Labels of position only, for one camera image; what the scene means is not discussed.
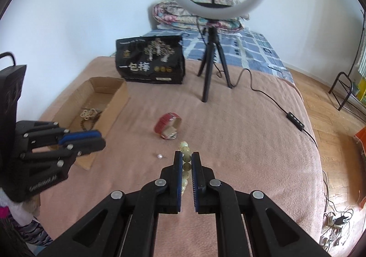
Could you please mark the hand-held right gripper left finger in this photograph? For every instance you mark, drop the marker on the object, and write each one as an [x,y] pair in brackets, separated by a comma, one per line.
[178,177]

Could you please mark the yellow crate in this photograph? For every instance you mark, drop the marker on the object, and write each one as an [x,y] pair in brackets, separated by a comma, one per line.
[360,88]

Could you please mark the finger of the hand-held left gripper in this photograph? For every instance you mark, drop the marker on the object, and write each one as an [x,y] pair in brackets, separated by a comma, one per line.
[80,135]
[85,148]

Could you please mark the small pearl pin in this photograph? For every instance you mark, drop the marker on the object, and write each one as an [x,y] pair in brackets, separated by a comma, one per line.
[159,156]

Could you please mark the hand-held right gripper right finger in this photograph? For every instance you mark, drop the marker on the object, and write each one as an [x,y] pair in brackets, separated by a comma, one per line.
[195,177]

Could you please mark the black clothes rack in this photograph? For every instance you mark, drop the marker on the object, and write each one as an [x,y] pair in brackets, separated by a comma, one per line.
[343,82]

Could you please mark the white power strip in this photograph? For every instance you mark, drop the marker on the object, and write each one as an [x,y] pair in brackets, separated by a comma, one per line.
[331,219]

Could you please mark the black snack bag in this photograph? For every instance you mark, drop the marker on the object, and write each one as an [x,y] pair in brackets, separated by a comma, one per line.
[148,65]

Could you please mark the orange cloth covered table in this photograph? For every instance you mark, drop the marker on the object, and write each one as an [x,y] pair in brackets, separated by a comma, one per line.
[361,142]

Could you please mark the cardboard box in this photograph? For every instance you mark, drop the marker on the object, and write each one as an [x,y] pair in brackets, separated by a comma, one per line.
[117,105]

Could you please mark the patterned clothing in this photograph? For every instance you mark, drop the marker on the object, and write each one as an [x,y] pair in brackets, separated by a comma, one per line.
[23,231]

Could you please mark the folded floral quilt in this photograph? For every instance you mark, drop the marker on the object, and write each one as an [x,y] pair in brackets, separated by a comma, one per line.
[171,15]

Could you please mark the blue patterned bedsheet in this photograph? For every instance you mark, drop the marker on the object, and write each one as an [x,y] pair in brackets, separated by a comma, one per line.
[257,51]

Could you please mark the black tripod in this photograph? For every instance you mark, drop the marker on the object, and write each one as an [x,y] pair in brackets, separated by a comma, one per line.
[211,54]

